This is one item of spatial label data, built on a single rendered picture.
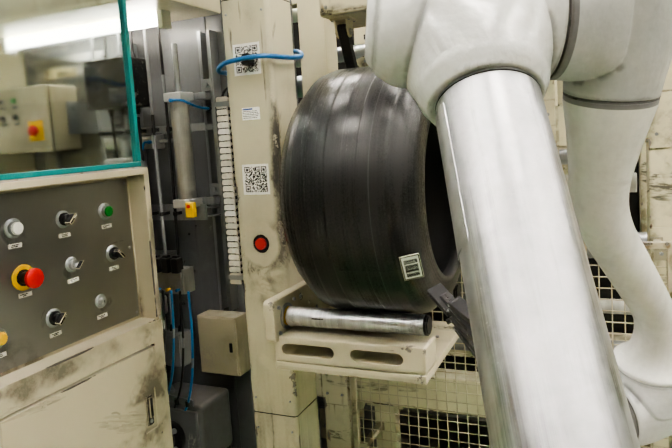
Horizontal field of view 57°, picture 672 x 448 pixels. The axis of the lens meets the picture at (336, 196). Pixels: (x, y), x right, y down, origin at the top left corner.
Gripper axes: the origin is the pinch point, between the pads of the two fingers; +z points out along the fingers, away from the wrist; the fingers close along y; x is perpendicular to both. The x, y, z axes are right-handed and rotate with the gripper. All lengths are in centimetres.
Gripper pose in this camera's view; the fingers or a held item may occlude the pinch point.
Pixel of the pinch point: (444, 299)
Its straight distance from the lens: 115.4
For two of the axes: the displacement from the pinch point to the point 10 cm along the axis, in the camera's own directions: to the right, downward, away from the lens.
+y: 2.6, 8.0, 5.4
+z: -3.8, -4.3, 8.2
